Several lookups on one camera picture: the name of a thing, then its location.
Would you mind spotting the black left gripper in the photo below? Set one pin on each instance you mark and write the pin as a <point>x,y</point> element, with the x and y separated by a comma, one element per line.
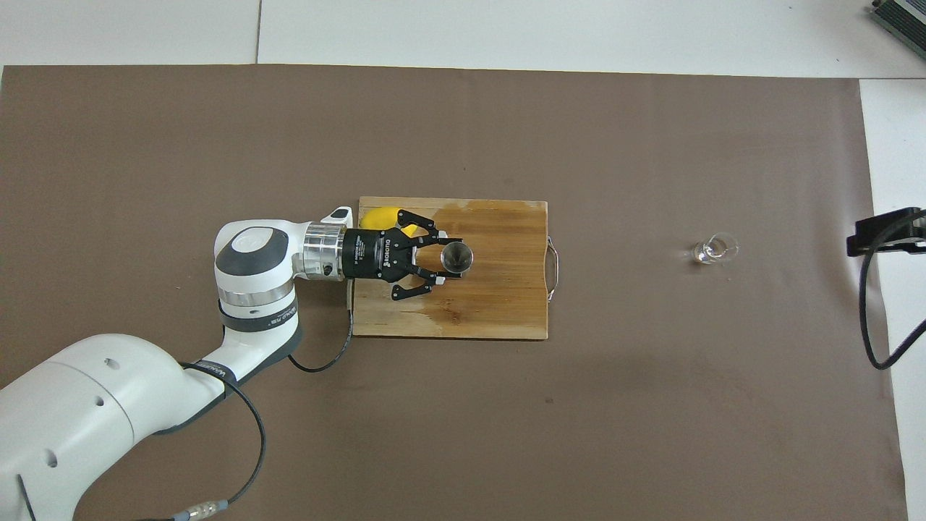
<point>369,253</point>

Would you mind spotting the steel double jigger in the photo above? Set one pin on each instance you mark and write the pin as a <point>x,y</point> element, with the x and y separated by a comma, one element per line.
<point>457,257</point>

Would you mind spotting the small clear glass cup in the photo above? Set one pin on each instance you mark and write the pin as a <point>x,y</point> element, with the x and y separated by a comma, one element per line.
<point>715,250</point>

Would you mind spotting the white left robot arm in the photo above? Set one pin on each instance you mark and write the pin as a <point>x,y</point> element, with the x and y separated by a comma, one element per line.
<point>87,405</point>

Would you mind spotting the yellow lemon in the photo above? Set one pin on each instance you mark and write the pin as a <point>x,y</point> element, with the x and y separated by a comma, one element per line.
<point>377,217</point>

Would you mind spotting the wooden cutting board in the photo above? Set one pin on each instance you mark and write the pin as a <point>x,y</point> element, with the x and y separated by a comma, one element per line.
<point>499,304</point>

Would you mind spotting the grey metal device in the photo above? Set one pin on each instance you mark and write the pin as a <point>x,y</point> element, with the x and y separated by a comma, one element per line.
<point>901,16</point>

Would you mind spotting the brown table mat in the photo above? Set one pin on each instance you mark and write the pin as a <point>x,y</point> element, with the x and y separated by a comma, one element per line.
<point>579,434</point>

